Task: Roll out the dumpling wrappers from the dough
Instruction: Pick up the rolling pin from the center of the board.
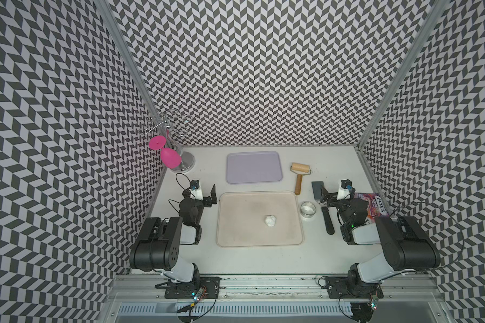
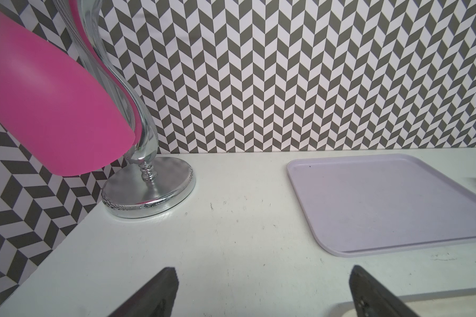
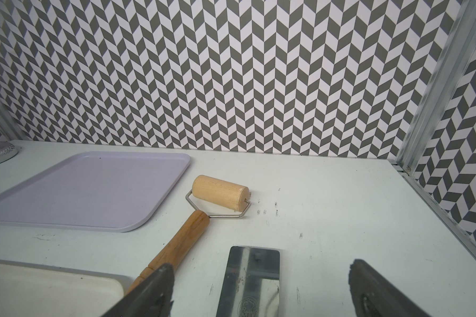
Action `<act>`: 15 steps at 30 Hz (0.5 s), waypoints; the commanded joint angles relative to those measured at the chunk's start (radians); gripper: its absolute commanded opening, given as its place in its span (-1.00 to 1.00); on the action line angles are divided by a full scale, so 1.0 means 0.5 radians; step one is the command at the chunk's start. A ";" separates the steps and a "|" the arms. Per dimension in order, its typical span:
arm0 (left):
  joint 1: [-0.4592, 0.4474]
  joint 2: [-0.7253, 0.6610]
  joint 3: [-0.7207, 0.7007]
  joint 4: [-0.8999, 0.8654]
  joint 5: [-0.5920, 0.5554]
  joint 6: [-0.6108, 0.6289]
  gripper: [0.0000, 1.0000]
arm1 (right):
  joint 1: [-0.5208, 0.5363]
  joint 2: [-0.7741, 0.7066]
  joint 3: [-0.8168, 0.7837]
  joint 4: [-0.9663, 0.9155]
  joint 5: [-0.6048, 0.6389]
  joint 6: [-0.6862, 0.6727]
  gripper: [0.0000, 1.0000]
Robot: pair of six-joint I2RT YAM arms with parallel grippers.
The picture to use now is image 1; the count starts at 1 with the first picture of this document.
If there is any wooden dough roller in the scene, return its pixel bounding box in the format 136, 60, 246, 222
290, 163, 311, 195

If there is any beige plastic tray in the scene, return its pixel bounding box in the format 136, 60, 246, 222
216, 191, 304, 248

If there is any white dough ball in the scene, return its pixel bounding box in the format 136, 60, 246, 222
264, 215, 276, 227

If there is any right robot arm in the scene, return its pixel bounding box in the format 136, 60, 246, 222
315, 185, 441, 287

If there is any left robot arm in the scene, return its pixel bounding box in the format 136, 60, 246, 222
129, 180, 218, 288

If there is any colourful candy bag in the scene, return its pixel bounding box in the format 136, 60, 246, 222
354, 192, 390, 224

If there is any purple plastic tray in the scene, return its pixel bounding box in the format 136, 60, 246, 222
226, 151, 283, 184

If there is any pink wine glass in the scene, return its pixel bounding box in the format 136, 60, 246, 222
148, 135, 182, 169

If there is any black handled metal spatula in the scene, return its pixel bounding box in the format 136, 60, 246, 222
311, 181, 335, 236

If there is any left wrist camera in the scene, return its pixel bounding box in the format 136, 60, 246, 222
189, 180, 203, 201

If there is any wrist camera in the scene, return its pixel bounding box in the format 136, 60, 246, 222
337, 179, 355, 201
189, 180, 203, 201

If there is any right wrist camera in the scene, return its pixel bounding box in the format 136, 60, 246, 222
337, 179, 355, 201

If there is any round metal cutter ring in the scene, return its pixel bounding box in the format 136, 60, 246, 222
299, 201, 317, 219

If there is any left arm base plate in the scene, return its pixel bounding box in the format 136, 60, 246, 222
164, 277, 221, 300

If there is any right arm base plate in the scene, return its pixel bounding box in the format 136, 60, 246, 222
324, 277, 384, 300

